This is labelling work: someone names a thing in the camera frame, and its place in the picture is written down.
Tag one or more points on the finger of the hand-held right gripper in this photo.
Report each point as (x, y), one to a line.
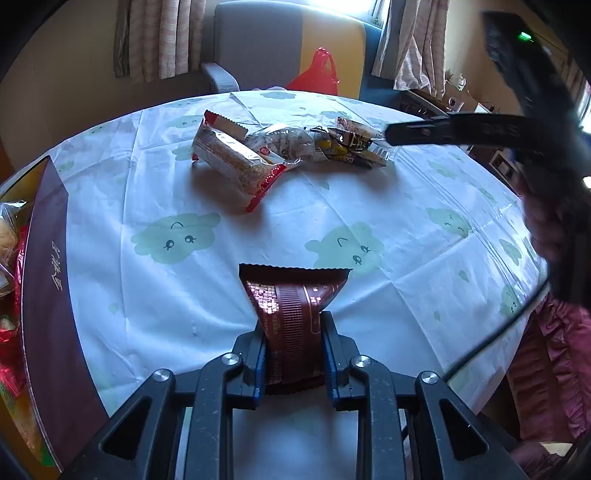
(438, 130)

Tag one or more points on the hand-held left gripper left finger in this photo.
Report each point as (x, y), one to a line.
(261, 369)

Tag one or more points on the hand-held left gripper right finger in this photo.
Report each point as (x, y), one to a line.
(330, 369)

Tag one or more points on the dark red snack packet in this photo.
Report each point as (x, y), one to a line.
(291, 314)

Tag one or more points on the white nut print snack packet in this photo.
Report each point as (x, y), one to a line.
(355, 127)

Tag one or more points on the gold and black snack packet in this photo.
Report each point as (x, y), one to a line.
(346, 150)

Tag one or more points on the clear cake packet yellow label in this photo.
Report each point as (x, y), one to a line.
(286, 141)

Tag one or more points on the red and white cracker packet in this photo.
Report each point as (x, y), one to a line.
(231, 159)

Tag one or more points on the small red snack packet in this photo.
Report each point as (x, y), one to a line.
(221, 121)

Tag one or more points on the maroon box with gold interior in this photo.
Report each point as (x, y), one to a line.
(51, 277)

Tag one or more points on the green and yellow cracker packet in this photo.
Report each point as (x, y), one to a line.
(23, 415)

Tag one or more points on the red round pastry packet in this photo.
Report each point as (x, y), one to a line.
(11, 341)

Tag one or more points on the white translucent snack packet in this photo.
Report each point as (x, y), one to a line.
(9, 230)

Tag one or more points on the person's right hand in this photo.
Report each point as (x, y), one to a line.
(542, 226)

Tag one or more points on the beige patterned curtain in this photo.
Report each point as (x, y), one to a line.
(157, 37)
(411, 46)

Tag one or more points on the red plastic bag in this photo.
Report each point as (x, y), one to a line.
(316, 74)

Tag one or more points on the cloud print tablecloth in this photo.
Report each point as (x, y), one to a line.
(277, 221)

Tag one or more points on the window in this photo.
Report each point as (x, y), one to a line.
(341, 7)

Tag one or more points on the grey yellow blue armchair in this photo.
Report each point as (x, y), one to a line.
(258, 41)

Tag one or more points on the pink ruffled garment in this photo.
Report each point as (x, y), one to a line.
(554, 360)

